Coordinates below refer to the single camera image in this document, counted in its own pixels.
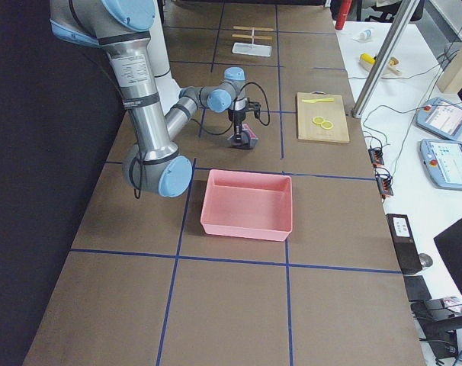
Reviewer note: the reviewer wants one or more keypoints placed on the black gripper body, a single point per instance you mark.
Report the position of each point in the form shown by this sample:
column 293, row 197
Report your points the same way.
column 237, row 117

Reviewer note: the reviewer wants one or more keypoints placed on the grey and pink cloth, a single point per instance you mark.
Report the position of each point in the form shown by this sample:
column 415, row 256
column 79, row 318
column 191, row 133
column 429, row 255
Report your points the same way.
column 253, row 139

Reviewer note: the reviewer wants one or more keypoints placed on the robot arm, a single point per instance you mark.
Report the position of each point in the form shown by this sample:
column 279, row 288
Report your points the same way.
column 130, row 32

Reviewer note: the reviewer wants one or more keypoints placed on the white metal tray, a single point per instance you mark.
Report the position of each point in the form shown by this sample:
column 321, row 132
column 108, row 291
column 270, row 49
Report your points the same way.
column 251, row 49

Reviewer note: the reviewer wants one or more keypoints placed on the white support column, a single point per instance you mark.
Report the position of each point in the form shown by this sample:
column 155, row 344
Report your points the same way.
column 168, row 88

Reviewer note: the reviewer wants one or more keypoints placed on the lemon slice back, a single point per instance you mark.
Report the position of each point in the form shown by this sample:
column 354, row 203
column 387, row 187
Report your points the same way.
column 318, row 120

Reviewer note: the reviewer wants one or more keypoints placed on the lemon slice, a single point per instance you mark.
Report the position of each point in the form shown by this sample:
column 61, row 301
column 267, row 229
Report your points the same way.
column 318, row 120
column 327, row 125

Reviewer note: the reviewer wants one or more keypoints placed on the bamboo cutting board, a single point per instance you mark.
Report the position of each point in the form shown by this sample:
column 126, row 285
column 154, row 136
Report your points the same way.
column 334, row 112

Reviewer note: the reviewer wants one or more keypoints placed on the pink plastic bin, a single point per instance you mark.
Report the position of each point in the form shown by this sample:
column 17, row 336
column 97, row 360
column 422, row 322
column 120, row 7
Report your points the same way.
column 248, row 205

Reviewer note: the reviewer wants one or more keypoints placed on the lemon slice front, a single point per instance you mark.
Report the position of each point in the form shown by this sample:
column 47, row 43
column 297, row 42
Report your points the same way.
column 327, row 125

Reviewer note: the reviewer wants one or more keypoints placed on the yellow plastic knife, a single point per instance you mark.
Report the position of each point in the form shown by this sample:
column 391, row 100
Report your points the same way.
column 318, row 100

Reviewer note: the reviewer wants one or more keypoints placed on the red cylinder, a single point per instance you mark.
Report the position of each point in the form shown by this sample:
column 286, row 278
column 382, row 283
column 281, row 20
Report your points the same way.
column 342, row 14

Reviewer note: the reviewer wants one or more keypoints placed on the far teach pendant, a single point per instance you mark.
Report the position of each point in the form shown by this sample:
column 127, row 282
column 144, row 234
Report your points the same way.
column 441, row 118

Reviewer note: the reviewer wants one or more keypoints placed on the teach pendant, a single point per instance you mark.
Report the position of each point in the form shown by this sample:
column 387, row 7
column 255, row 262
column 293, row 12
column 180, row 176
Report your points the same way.
column 443, row 162
column 441, row 118

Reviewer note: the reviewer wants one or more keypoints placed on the near teach pendant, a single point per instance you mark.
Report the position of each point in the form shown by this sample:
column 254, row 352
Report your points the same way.
column 443, row 162

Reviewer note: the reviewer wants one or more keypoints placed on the black box device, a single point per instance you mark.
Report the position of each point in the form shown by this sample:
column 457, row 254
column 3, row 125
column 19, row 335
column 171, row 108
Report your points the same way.
column 403, row 243

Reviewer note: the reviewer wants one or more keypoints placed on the aluminium frame post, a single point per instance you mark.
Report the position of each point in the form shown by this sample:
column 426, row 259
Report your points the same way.
column 405, row 12

